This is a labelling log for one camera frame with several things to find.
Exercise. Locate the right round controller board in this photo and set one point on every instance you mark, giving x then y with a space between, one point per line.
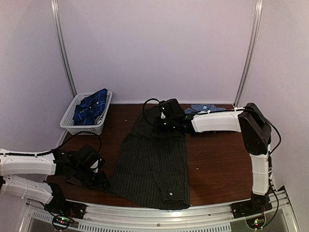
256 223

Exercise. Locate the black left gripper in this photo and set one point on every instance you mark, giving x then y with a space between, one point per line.
99 182

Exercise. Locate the light blue checked folded shirt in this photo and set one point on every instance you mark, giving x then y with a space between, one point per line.
195 108

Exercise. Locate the left aluminium frame post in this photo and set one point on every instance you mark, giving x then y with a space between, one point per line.
62 48

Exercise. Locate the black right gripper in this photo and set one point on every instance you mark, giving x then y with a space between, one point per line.
157 125

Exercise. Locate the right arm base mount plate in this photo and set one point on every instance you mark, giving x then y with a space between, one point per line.
249 208

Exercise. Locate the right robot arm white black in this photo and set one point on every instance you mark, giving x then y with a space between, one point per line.
248 120

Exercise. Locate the right aluminium frame post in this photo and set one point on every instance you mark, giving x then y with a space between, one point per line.
257 17

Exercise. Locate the aluminium front rail base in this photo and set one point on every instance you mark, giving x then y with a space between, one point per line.
208 218

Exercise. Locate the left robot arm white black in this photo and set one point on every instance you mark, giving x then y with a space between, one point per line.
16 166

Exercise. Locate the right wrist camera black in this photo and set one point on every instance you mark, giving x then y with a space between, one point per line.
170 108

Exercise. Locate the dark blue plaid shirt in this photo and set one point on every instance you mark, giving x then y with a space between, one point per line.
90 108

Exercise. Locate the left round controller board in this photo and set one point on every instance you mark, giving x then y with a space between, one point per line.
61 222

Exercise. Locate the black pinstriped long sleeve shirt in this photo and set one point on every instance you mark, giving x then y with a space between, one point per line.
152 169

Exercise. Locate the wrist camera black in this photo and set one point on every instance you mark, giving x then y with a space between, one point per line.
89 158
170 108

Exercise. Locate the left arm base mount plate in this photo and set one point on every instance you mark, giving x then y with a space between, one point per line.
66 208

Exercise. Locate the aluminium frame post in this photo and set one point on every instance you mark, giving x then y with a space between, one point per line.
257 17
62 48

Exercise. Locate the white plastic laundry basket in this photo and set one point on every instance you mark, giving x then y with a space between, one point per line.
67 121

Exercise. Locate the round controller board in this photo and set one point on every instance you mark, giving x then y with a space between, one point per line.
61 222
256 223

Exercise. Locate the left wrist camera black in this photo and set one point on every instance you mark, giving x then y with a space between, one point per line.
89 158

